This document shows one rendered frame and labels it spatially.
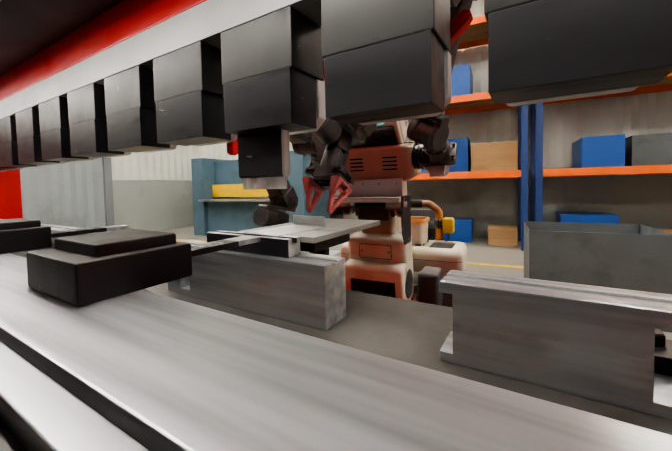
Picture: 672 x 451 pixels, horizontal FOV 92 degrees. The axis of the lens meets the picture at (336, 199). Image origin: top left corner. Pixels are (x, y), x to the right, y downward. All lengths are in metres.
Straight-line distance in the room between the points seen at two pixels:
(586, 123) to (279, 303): 6.73
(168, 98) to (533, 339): 0.68
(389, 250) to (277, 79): 0.81
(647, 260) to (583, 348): 2.54
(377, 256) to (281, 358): 1.01
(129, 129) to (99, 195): 7.94
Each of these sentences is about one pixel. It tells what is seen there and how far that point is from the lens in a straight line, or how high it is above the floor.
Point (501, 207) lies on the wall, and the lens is 6.88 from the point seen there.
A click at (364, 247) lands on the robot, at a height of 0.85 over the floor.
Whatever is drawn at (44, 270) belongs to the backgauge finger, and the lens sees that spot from 0.43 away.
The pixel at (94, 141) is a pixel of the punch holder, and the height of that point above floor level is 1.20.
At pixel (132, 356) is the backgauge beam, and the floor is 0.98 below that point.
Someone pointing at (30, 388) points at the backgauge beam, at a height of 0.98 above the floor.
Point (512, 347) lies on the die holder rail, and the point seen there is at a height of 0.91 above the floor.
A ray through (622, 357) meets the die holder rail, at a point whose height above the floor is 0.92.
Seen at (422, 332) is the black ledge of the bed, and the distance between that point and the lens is 0.51.
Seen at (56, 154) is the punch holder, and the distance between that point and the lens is 1.20.
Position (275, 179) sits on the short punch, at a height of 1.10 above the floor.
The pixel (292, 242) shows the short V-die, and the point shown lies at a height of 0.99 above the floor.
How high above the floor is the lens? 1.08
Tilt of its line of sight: 2 degrees down
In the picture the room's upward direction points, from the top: 1 degrees counter-clockwise
